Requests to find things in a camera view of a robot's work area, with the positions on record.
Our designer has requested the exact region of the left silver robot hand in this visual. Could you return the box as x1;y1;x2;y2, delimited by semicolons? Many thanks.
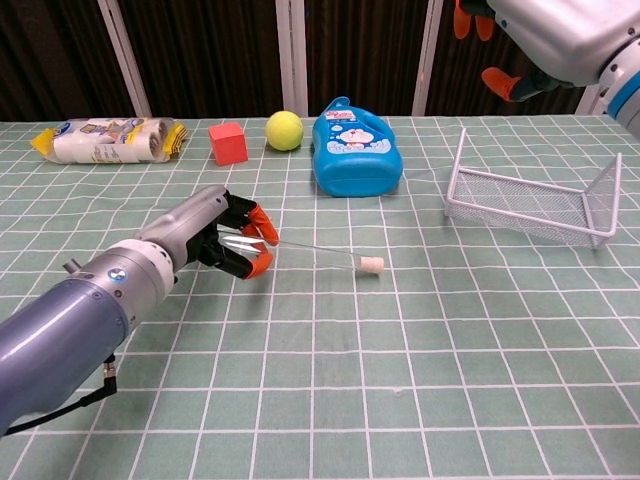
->
137;184;280;282

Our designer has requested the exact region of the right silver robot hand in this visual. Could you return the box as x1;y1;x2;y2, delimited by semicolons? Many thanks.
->
453;0;640;104

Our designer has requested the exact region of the thin clear rod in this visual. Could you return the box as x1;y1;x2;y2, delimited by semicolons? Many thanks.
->
219;234;364;275

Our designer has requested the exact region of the white wire mesh basket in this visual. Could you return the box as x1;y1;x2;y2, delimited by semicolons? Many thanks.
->
443;127;624;250

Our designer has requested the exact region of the red cube block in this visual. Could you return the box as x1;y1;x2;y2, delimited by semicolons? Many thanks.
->
207;121;250;166

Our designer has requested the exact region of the plastic pack of white rolls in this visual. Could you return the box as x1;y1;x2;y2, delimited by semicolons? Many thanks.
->
30;117;190;165

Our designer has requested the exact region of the yellow tennis ball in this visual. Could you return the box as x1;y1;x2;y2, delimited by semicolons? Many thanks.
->
264;110;305;151

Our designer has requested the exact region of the blue detergent pump bottle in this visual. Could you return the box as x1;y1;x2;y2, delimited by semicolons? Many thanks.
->
310;96;404;199

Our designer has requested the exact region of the dark brown curtain backdrop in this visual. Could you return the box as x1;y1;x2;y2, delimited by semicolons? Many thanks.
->
0;0;640;122

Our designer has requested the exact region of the green checkered tablecloth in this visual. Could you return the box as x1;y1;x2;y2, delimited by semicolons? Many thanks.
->
0;115;640;480

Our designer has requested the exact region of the white frame post with bracket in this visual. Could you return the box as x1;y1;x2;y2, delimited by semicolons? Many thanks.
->
412;0;446;117

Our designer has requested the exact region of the white slanted frame post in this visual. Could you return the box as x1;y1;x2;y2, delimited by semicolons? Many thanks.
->
97;0;151;119

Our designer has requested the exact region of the white double frame post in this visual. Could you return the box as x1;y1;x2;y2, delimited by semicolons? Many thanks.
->
275;0;309;119

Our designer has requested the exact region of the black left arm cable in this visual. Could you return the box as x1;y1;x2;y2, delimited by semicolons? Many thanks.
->
0;352;120;437

